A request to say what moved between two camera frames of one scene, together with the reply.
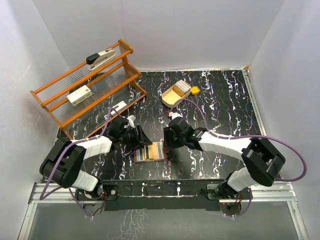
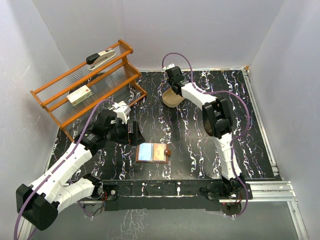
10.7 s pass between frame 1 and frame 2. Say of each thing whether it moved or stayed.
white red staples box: stayed
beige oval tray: stayed
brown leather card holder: moved
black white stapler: stayed
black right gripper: moved
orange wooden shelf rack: stayed
